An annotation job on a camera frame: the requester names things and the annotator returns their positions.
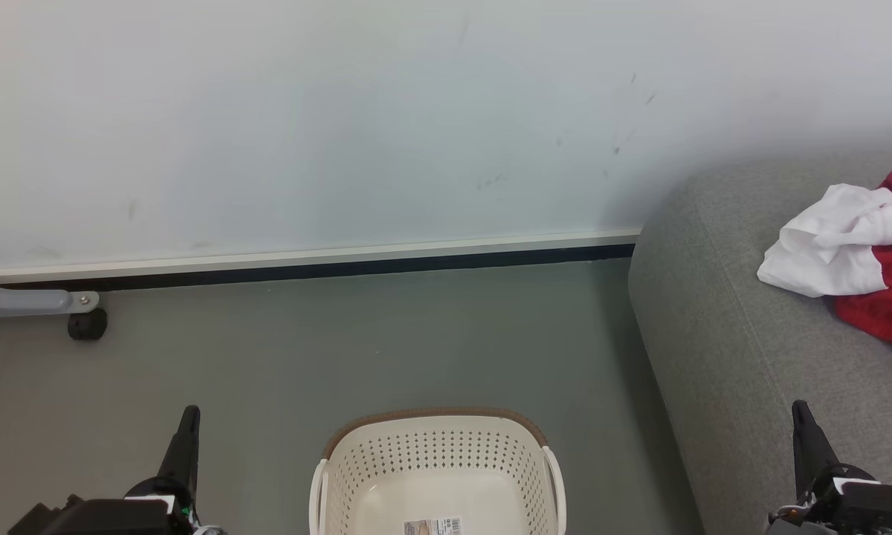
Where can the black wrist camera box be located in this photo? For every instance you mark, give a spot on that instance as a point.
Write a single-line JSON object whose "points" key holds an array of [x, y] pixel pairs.
{"points": [[97, 520], [888, 509]]}

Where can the paper label sticker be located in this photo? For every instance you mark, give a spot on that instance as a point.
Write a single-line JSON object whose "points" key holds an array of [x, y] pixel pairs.
{"points": [[432, 527]]}

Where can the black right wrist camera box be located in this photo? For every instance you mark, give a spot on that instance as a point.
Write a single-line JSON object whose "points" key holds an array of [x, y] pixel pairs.
{"points": [[888, 509]]}

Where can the white and black baseboard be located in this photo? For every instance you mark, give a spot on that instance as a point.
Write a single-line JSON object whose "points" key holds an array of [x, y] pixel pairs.
{"points": [[305, 261]]}

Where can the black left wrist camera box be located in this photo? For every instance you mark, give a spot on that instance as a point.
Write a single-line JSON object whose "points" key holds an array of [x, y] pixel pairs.
{"points": [[97, 520]]}

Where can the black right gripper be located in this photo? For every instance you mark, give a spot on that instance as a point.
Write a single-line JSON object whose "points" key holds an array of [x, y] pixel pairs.
{"points": [[810, 519]]}

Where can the cream perforated laundry basket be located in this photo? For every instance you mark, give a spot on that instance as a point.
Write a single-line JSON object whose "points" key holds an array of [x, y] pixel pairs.
{"points": [[438, 453]]}

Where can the white and red garment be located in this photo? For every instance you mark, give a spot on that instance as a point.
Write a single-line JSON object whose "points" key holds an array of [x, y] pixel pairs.
{"points": [[832, 238]]}

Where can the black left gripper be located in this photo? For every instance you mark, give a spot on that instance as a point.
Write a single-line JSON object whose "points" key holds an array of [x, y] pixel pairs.
{"points": [[184, 514]]}

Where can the grey metal frame leg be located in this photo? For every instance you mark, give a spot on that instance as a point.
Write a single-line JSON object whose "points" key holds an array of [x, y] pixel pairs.
{"points": [[22, 301]]}

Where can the black caster wheel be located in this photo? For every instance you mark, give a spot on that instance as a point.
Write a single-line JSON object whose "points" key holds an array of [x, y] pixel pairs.
{"points": [[87, 325]]}

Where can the grey fabric sofa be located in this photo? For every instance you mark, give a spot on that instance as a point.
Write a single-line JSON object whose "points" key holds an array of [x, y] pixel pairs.
{"points": [[751, 357]]}

